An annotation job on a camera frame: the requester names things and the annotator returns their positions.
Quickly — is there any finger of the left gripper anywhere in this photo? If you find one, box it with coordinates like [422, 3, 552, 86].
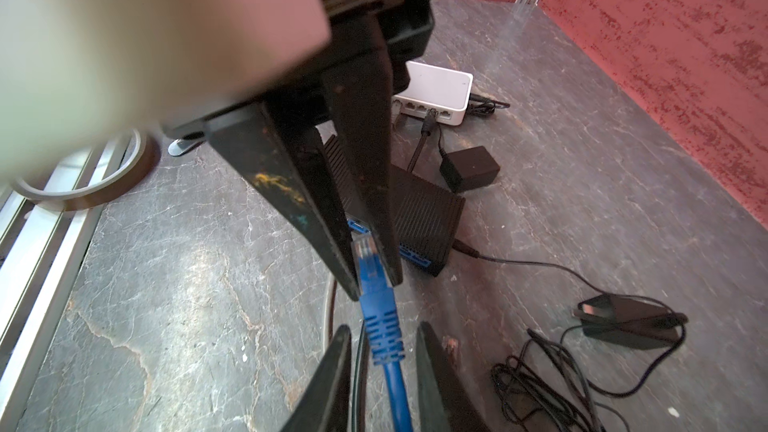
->
[203, 102, 360, 301]

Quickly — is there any black power adapter with cord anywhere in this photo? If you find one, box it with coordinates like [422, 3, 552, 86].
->
[437, 93, 510, 193]

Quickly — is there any grey thin cable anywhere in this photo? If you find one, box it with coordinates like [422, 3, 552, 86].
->
[321, 275, 370, 432]

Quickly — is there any blue ethernet cable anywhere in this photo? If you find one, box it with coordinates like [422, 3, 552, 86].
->
[352, 232, 415, 432]

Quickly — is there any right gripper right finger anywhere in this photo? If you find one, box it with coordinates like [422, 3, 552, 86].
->
[416, 322, 489, 432]

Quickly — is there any black cable ring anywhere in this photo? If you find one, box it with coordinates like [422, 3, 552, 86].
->
[8, 128, 162, 212]

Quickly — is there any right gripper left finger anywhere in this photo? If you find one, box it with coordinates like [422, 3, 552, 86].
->
[281, 325, 352, 432]

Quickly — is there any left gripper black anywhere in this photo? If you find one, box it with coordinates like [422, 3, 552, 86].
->
[161, 0, 435, 286]

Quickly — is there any black rectangular box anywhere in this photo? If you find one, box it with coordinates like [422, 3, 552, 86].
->
[324, 135, 465, 277]

